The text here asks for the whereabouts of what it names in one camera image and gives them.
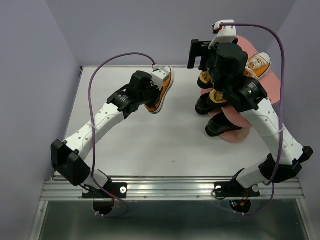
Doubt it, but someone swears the orange sneaker front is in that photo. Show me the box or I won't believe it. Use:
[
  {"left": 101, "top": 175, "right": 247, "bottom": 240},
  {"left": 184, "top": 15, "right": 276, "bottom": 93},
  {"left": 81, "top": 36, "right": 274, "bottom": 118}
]
[{"left": 144, "top": 65, "right": 175, "bottom": 114}]

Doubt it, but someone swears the orange sneaker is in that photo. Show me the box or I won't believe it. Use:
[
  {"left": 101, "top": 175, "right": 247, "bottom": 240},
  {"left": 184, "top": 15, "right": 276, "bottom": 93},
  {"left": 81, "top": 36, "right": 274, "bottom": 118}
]
[
  {"left": 144, "top": 65, "right": 175, "bottom": 114},
  {"left": 244, "top": 52, "right": 271, "bottom": 81}
]

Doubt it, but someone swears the gold loafer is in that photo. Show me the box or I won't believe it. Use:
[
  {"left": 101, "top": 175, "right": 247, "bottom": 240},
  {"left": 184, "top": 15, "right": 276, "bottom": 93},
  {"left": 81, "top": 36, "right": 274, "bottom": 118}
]
[
  {"left": 197, "top": 71, "right": 213, "bottom": 89},
  {"left": 209, "top": 89, "right": 227, "bottom": 104}
]

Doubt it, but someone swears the black loafer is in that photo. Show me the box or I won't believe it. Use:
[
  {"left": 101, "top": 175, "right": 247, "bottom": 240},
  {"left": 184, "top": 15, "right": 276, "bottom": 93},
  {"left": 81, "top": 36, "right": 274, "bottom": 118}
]
[
  {"left": 195, "top": 92, "right": 221, "bottom": 115},
  {"left": 205, "top": 112, "right": 242, "bottom": 137}
]

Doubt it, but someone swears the black loafer back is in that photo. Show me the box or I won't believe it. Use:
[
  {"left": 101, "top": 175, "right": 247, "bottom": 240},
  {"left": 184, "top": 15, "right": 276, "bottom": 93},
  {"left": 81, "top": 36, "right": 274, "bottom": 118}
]
[{"left": 205, "top": 112, "right": 242, "bottom": 137}]

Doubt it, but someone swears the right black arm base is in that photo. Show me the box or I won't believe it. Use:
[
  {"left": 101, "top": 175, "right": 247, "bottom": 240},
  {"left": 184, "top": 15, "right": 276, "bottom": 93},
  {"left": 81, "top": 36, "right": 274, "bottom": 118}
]
[{"left": 211, "top": 168, "right": 261, "bottom": 200}]

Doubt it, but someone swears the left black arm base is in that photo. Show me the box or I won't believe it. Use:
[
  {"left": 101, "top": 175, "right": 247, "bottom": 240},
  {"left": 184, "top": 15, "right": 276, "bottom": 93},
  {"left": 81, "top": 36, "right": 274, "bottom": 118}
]
[{"left": 81, "top": 169, "right": 128, "bottom": 199}]

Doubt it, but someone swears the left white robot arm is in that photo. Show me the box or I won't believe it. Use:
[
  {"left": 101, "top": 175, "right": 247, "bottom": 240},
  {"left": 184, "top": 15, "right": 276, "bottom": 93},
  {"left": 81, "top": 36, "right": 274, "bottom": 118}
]
[{"left": 50, "top": 68, "right": 172, "bottom": 197}]

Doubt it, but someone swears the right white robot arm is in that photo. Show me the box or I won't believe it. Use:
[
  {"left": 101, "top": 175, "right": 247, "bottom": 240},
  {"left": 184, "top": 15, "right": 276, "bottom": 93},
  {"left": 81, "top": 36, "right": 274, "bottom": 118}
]
[{"left": 187, "top": 39, "right": 313, "bottom": 195}]

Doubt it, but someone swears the pink shoe shelf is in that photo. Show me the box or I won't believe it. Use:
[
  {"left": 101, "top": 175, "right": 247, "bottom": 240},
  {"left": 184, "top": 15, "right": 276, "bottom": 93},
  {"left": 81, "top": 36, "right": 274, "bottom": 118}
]
[{"left": 208, "top": 35, "right": 281, "bottom": 143}]

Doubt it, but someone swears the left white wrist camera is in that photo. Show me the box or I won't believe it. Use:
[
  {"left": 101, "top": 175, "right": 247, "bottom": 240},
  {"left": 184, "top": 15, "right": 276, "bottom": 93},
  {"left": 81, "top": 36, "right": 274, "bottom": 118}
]
[{"left": 150, "top": 68, "right": 170, "bottom": 90}]

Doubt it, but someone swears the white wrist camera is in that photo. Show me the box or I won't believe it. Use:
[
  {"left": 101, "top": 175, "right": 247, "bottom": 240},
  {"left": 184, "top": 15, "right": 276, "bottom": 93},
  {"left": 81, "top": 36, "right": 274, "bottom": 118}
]
[
  {"left": 208, "top": 19, "right": 237, "bottom": 50},
  {"left": 150, "top": 68, "right": 170, "bottom": 90}
]

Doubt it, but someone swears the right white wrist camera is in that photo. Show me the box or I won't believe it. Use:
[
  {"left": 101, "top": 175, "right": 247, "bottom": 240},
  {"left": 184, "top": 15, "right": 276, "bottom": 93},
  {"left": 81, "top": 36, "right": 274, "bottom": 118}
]
[{"left": 208, "top": 19, "right": 237, "bottom": 50}]

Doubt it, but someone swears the aluminium mounting rail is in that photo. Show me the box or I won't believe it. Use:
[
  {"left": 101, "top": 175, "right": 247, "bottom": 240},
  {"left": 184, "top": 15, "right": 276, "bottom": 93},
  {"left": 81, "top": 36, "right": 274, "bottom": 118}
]
[{"left": 41, "top": 176, "right": 307, "bottom": 201}]

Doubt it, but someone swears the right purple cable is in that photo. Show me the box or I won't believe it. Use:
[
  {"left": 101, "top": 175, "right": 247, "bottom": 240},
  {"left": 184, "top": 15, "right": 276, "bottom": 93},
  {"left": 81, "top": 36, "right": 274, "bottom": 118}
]
[{"left": 217, "top": 23, "right": 286, "bottom": 216}]

